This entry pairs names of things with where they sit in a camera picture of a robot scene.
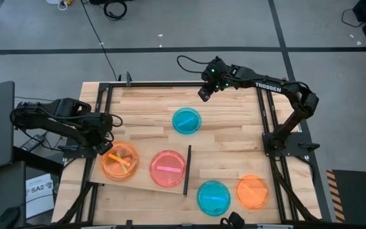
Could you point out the translucent pink plastic plate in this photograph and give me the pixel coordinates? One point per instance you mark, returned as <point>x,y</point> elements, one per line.
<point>167,168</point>

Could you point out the black power adapter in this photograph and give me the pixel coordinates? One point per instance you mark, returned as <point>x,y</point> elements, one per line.
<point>32,143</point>

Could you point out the translucent blue plastic plate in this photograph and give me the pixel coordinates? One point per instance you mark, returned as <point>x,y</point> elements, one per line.
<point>213,198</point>
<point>187,120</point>

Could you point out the black computer mouse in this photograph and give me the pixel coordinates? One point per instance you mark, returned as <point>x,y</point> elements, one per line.
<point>7,219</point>

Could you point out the dark grey cabinet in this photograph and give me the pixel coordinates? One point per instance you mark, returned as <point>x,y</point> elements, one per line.
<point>8,191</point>

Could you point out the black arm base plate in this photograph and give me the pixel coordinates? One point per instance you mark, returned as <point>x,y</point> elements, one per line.
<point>297,146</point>
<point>75,153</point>

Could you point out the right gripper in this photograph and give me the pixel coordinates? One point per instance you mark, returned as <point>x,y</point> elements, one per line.
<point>217,78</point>

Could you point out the white SA2 label sheet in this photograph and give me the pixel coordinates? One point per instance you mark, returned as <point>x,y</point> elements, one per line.
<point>40,200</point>

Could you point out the wooden shelf with black legs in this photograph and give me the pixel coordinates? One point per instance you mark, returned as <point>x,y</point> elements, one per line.
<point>143,171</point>

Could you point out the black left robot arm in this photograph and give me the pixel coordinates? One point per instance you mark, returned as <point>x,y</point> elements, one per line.
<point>37,119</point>

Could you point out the white power strip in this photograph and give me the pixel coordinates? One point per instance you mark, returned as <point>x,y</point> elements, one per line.
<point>56,1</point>

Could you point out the black aluminium table frame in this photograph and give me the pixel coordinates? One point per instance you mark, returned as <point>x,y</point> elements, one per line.
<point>183,84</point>

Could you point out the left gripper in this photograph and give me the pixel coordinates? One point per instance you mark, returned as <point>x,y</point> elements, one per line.
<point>102,132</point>

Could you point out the translucent orange plastic plate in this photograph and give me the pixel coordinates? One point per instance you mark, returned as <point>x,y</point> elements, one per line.
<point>252,191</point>
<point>129,168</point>

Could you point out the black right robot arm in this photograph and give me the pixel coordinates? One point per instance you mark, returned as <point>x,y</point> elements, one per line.
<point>267,86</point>

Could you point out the black mat with hazard stripes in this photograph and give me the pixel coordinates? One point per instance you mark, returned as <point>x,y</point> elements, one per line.
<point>357,194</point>

